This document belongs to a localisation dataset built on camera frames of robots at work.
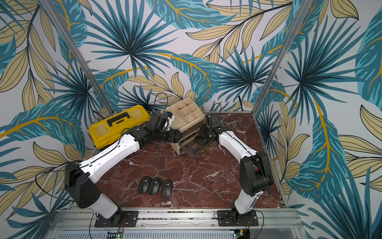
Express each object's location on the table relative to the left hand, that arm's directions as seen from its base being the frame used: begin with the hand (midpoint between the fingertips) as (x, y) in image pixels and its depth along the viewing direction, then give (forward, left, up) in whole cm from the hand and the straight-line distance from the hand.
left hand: (176, 136), depth 79 cm
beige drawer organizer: (+11, -6, +4) cm, 14 cm away
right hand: (+10, -14, -8) cm, 19 cm away
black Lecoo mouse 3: (-21, +5, -20) cm, 29 cm away
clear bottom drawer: (+6, -9, -22) cm, 25 cm away
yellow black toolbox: (+6, +40, -5) cm, 40 cm away
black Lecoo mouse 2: (-20, +11, -20) cm, 30 cm away
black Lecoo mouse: (-19, +17, -20) cm, 32 cm away
